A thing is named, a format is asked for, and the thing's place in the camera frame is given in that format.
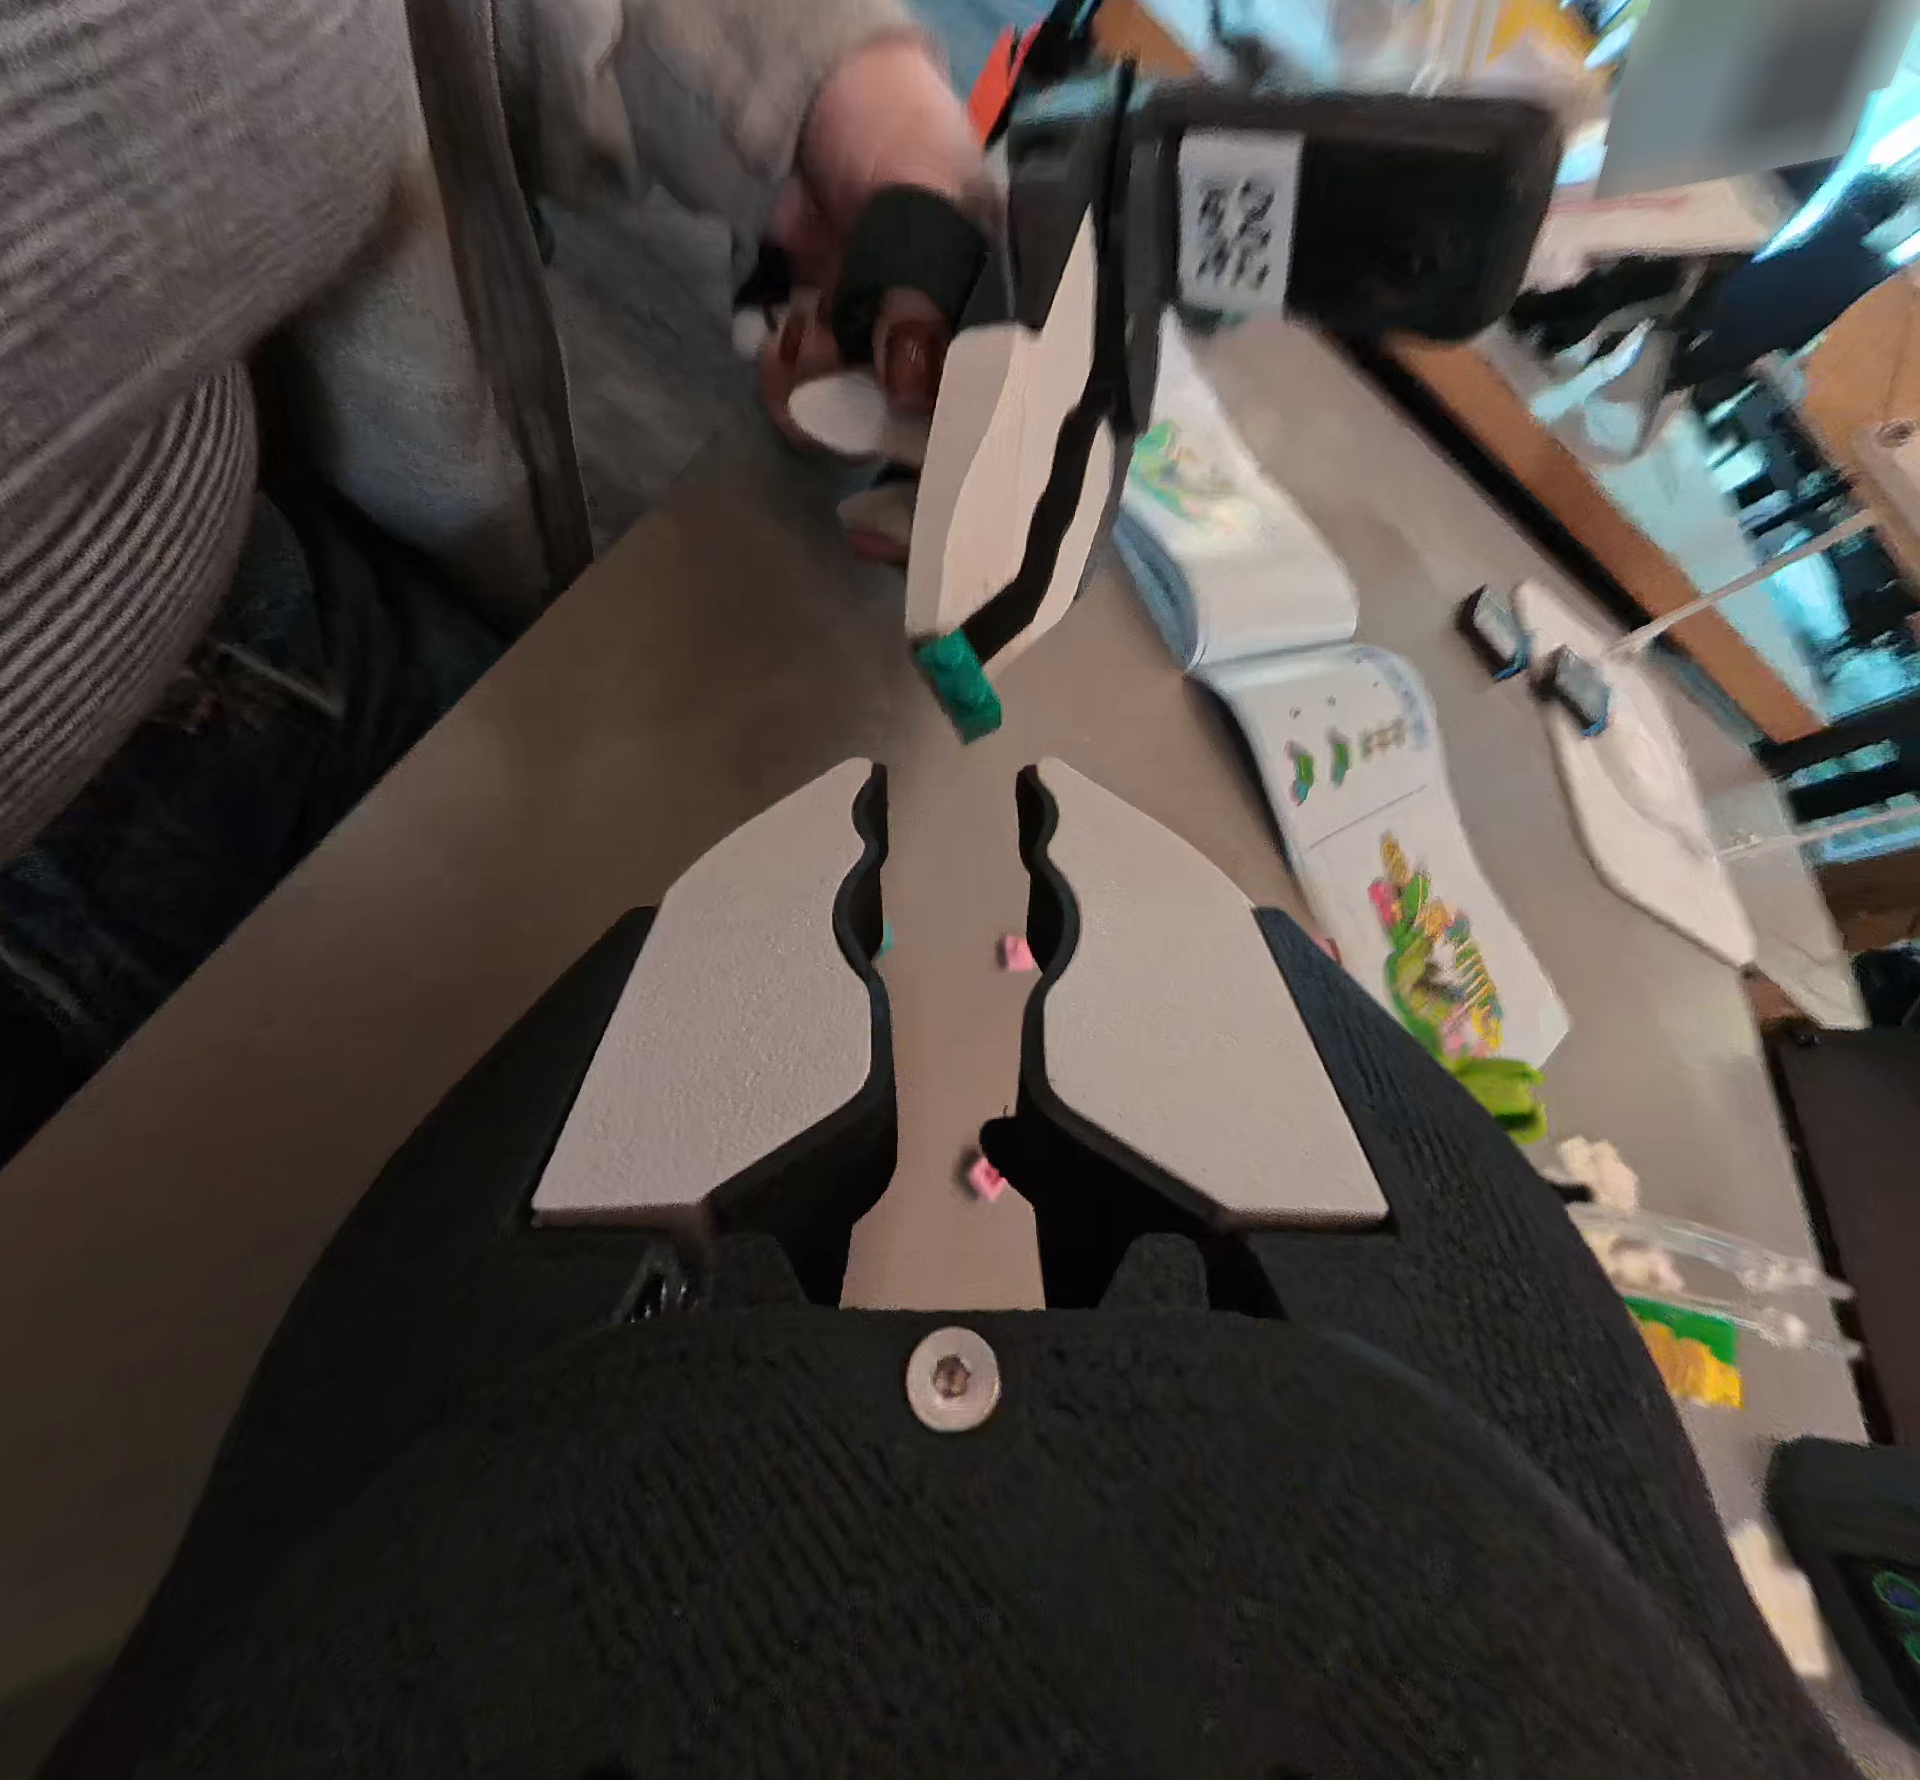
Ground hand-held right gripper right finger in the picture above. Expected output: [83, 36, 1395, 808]
[1015, 756, 1390, 1237]

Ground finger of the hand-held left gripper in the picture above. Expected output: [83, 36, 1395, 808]
[906, 204, 1106, 643]
[969, 417, 1127, 674]

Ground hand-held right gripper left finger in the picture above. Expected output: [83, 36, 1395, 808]
[534, 756, 901, 1235]

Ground teal green brick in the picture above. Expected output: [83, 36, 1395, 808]
[913, 628, 1003, 743]

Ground person's left forearm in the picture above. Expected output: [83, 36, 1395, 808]
[494, 0, 960, 530]

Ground white desk lamp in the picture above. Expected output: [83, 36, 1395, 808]
[1511, 515, 1883, 974]

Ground person's left hand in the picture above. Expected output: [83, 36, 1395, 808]
[754, 47, 1003, 423]

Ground green brick plant model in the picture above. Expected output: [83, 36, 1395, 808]
[1437, 1045, 1862, 1414]

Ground brick instruction booklet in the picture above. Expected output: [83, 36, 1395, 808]
[1110, 324, 1574, 1065]

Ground wooden background table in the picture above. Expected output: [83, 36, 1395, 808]
[1110, 0, 1824, 747]

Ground orange tag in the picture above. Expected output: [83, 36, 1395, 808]
[967, 20, 1047, 145]

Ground person's legs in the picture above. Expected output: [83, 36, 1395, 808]
[0, 488, 519, 1163]

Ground black cylindrical container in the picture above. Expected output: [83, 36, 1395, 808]
[1767, 1434, 1920, 1715]

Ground person's torso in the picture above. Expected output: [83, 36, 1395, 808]
[0, 0, 601, 856]

